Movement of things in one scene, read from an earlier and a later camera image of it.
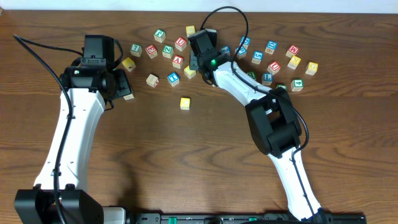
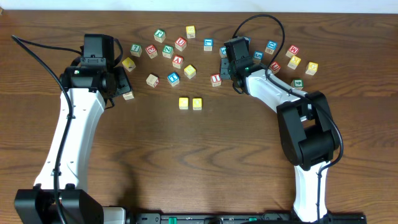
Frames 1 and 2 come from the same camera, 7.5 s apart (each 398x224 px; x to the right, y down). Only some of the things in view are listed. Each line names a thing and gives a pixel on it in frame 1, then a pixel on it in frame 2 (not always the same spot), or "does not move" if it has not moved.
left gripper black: (123, 86) does not move
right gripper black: (193, 61) -> (224, 68)
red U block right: (273, 67) does not move
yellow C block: (185, 103) does not move
